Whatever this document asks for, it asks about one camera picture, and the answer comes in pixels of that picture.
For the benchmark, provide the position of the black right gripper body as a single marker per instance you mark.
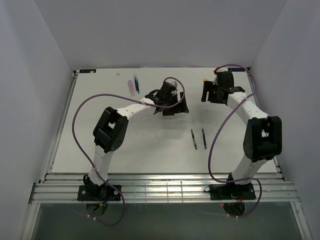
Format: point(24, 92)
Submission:
point(213, 88)

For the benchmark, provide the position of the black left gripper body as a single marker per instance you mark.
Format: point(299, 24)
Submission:
point(179, 109)

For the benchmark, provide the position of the green ink pen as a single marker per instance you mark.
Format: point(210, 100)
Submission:
point(193, 139)

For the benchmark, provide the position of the purple ink pen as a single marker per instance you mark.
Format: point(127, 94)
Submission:
point(204, 138)

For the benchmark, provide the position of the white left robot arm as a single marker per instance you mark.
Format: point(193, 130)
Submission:
point(110, 130)

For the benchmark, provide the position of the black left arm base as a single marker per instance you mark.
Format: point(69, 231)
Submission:
point(104, 193)

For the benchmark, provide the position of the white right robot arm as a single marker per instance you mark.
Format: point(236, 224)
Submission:
point(263, 135)

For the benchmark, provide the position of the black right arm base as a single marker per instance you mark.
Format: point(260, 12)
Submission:
point(231, 191)

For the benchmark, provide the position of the blue ink pen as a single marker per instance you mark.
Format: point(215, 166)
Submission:
point(136, 82)

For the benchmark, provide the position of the pink highlighter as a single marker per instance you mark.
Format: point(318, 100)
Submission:
point(131, 88)

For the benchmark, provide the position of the aluminium frame rail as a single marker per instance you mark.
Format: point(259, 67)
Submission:
point(158, 188)

